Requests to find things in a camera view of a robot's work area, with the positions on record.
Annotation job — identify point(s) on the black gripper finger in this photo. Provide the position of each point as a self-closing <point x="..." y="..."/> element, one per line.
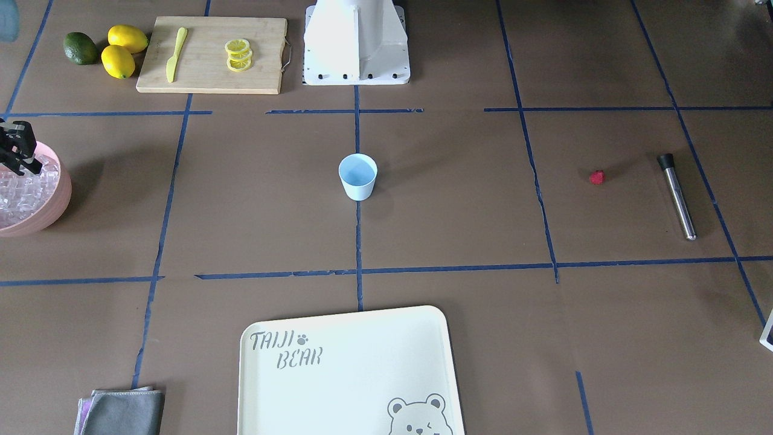
<point x="18" y="146"/>

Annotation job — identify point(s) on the red strawberry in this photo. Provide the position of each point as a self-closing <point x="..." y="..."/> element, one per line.
<point x="597" y="177"/>

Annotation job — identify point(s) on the pink bowl of ice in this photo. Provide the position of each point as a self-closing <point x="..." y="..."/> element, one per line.
<point x="32" y="202"/>

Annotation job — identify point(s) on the light blue plastic cup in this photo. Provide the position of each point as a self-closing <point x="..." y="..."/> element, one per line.
<point x="358" y="173"/>

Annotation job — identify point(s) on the green avocado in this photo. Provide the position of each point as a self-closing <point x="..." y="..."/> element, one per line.
<point x="80" y="49"/>

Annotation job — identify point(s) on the bamboo cutting board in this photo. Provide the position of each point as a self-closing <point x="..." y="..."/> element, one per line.
<point x="202" y="67"/>

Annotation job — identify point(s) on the yellow lemon slices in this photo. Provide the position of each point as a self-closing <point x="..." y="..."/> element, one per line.
<point x="239" y="55"/>

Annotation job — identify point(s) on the grey folded cloth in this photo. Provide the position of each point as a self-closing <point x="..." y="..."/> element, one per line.
<point x="113" y="411"/>

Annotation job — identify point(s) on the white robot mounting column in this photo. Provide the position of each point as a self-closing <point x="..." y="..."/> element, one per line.
<point x="348" y="43"/>

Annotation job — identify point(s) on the cream bear serving tray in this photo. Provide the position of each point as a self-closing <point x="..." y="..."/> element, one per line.
<point x="388" y="371"/>

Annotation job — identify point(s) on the steel muddler black tip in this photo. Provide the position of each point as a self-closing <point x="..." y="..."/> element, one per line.
<point x="667" y="164"/>

